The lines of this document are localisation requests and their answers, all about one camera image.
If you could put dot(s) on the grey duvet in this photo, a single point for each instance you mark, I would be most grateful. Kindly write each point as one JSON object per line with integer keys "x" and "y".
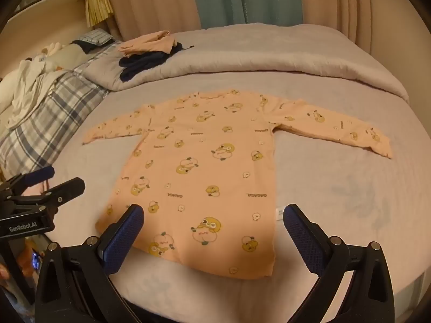
{"x": 269, "y": 50}

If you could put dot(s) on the dark cloth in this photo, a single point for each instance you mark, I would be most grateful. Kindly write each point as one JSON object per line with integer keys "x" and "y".
{"x": 84, "y": 46}

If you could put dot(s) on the peach printed long-sleeve shirt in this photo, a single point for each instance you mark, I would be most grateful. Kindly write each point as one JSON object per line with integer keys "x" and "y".
{"x": 215, "y": 175}

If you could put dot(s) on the light grey bed sheet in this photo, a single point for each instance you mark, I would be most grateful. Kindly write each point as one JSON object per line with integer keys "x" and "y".
{"x": 336, "y": 191}

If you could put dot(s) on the yellow hanging paper strips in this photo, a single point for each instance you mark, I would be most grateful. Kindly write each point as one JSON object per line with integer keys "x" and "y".
{"x": 97, "y": 6}

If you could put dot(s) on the white crumpled cloth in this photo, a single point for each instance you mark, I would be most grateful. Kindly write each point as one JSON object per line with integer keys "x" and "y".
{"x": 27, "y": 87}

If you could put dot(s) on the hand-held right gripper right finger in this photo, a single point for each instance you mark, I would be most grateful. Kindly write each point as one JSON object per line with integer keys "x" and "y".
{"x": 301, "y": 239}

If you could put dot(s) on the blue plaid blanket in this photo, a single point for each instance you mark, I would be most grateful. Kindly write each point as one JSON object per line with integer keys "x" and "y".
{"x": 60, "y": 107}

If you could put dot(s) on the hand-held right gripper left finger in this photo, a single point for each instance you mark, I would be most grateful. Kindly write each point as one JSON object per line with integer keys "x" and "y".
{"x": 123, "y": 239}

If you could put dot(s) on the blue plaid pillow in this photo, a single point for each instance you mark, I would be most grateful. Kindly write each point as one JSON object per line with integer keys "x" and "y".
{"x": 96, "y": 36}

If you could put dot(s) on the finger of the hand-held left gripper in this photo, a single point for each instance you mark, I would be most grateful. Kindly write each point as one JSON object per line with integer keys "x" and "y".
{"x": 40, "y": 174}
{"x": 60, "y": 193}

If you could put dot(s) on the peach curtain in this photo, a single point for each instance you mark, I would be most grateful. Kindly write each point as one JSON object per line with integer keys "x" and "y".
{"x": 343, "y": 6}
{"x": 151, "y": 0}

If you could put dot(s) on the cream pillow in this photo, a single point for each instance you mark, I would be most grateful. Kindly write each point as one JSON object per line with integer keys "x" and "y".
{"x": 64, "y": 57}

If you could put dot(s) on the folded peach garment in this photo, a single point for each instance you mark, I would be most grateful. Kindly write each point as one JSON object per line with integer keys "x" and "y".
{"x": 148, "y": 43}

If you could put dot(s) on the dark navy garment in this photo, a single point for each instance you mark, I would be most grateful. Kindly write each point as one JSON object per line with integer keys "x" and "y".
{"x": 141, "y": 64}

